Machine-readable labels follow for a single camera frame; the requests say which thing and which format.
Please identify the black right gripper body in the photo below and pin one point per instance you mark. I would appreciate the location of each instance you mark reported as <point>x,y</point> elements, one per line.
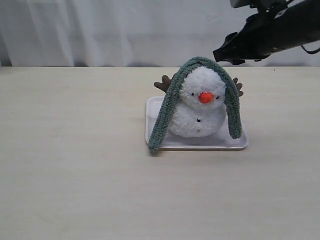
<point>243,45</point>

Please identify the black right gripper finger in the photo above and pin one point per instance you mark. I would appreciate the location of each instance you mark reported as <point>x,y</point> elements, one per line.
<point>234,54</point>

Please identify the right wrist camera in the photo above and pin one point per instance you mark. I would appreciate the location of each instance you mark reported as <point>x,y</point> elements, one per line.
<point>239,3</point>

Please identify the green fluffy scarf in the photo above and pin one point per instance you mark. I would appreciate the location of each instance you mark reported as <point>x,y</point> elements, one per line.
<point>170,105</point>

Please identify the white backdrop curtain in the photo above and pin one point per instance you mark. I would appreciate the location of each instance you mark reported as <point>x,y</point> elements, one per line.
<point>114,33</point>

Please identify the white rectangular tray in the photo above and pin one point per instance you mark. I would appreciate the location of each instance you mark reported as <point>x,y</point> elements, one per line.
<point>220,141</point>

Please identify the white plush snowman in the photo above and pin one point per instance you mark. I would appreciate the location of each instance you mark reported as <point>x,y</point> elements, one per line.
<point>197,105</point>

